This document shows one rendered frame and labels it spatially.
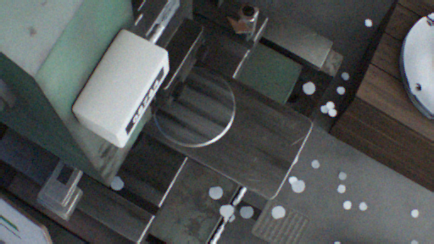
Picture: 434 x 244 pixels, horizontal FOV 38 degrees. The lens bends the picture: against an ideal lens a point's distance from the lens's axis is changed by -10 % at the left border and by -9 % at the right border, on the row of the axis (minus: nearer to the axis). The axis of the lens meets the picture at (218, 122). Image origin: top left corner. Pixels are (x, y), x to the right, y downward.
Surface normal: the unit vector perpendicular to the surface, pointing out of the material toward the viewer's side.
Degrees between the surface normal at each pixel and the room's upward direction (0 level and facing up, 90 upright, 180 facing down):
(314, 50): 0
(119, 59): 0
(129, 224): 0
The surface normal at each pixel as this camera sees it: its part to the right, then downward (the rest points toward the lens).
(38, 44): 0.65, 0.15
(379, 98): 0.04, -0.25
